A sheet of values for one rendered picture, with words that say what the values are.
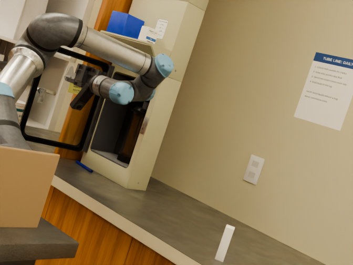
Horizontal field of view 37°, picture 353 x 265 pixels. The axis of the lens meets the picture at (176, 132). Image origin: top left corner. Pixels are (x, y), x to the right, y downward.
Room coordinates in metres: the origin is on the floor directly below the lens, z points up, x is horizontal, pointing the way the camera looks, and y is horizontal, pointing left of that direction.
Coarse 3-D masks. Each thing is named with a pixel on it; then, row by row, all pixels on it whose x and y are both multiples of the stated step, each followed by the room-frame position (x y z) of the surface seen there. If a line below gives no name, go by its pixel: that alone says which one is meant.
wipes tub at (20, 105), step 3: (18, 102) 2.45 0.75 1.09; (21, 102) 2.48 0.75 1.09; (18, 105) 2.44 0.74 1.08; (21, 105) 2.45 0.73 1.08; (24, 105) 2.48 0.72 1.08; (18, 108) 2.45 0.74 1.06; (21, 108) 2.46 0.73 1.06; (18, 111) 2.45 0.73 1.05; (21, 111) 2.47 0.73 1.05; (18, 114) 2.45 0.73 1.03; (21, 114) 2.47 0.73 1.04; (18, 117) 2.46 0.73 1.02; (21, 117) 2.48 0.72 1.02
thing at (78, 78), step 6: (78, 66) 1.94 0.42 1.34; (84, 66) 1.91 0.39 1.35; (90, 66) 1.92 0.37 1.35; (78, 72) 1.94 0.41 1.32; (84, 72) 1.91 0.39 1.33; (90, 72) 1.91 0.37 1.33; (96, 72) 1.92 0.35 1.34; (102, 72) 1.90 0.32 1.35; (78, 78) 1.93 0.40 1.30; (84, 78) 1.91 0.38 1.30; (90, 78) 1.91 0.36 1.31; (78, 84) 1.91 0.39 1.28; (84, 84) 1.92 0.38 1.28; (90, 84) 1.87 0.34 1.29; (90, 90) 1.88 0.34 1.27
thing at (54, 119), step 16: (48, 64) 2.08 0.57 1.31; (64, 64) 2.12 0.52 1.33; (48, 80) 2.10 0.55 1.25; (64, 80) 2.14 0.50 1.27; (48, 96) 2.11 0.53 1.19; (64, 96) 2.15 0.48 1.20; (32, 112) 2.08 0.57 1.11; (48, 112) 2.12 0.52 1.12; (64, 112) 2.17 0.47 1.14; (80, 112) 2.21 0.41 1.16; (32, 128) 2.09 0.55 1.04; (48, 128) 2.14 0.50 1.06; (64, 128) 2.18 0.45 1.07; (80, 128) 2.23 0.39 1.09
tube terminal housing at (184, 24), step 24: (144, 0) 2.22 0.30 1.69; (168, 0) 2.13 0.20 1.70; (144, 24) 2.19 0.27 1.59; (168, 24) 2.11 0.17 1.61; (192, 24) 2.11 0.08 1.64; (168, 48) 2.08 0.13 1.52; (192, 48) 2.14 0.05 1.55; (120, 72) 2.23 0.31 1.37; (168, 96) 2.11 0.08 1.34; (168, 120) 2.14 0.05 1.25; (144, 144) 2.08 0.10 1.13; (96, 168) 2.20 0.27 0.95; (120, 168) 2.11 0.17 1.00; (144, 168) 2.11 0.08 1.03
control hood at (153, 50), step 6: (102, 30) 2.18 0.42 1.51; (114, 36) 2.12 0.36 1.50; (120, 36) 2.10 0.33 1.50; (126, 36) 2.08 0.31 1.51; (126, 42) 2.09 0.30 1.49; (132, 42) 2.05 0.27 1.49; (138, 42) 2.03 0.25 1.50; (144, 42) 2.00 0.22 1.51; (138, 48) 2.05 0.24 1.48; (144, 48) 2.02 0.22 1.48; (150, 48) 1.99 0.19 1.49; (156, 48) 2.00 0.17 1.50; (162, 48) 2.02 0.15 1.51; (150, 54) 2.01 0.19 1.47; (156, 54) 2.01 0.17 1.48; (168, 54) 2.05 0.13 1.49
